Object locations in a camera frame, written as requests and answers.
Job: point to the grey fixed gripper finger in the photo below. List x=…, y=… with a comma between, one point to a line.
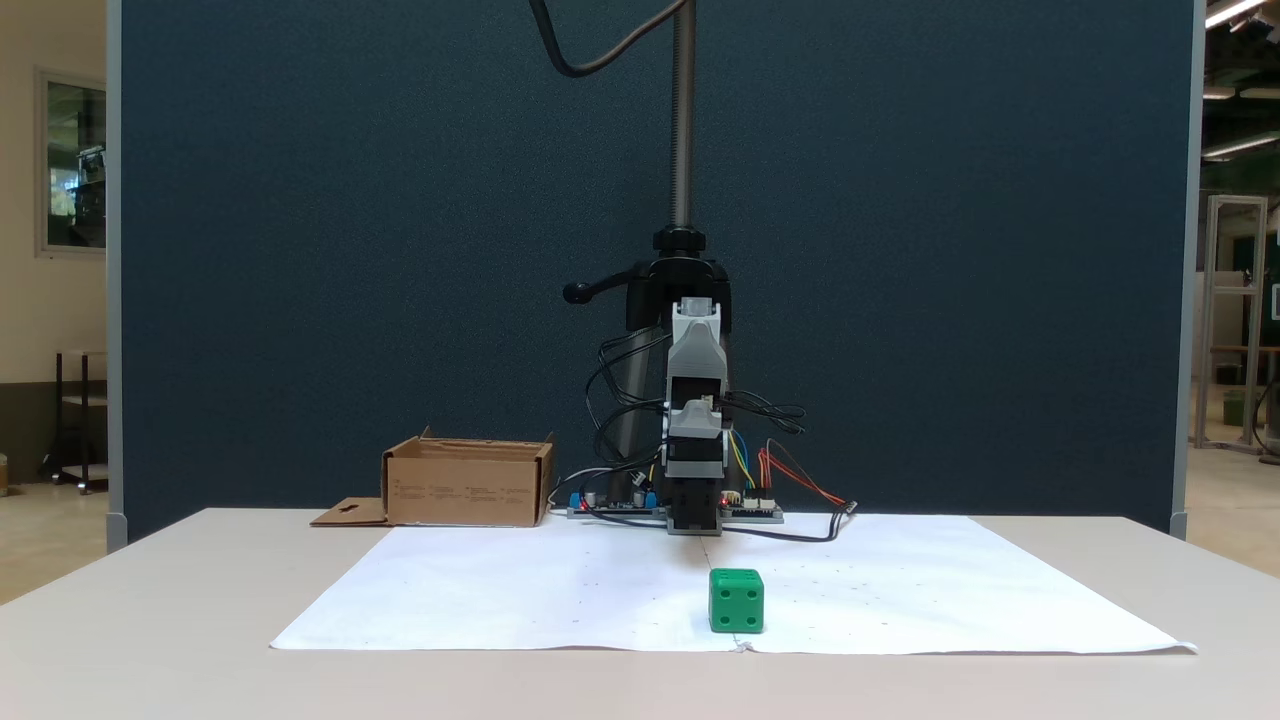
x=695, y=425

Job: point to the green die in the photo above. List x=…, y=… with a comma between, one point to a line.
x=736, y=602

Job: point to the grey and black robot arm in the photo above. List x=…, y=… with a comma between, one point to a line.
x=695, y=340

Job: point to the circuit board with white connectors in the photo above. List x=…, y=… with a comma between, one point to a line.
x=755, y=511

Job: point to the circuit board with blue capacitors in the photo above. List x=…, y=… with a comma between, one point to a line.
x=610, y=508

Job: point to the white paper sheet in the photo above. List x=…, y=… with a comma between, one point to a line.
x=550, y=590

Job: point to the brown cardboard box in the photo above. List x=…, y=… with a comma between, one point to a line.
x=465, y=490

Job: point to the black tripod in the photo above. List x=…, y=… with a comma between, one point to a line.
x=683, y=120

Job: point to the dark blue partition panel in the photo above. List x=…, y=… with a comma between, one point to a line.
x=300, y=250

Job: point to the long ceiling light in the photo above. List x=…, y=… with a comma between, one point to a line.
x=1240, y=146
x=1232, y=12

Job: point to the black shelf cart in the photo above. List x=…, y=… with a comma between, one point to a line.
x=85, y=400

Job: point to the aluminium frame stand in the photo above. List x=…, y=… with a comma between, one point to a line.
x=1215, y=320

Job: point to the framed wall window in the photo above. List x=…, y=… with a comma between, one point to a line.
x=75, y=165

